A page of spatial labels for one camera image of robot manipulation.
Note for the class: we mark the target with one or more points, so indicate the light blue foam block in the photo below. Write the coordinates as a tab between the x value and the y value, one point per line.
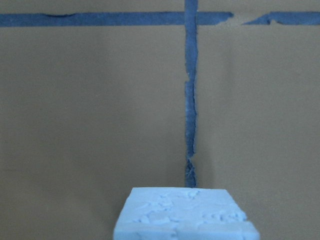
182	213

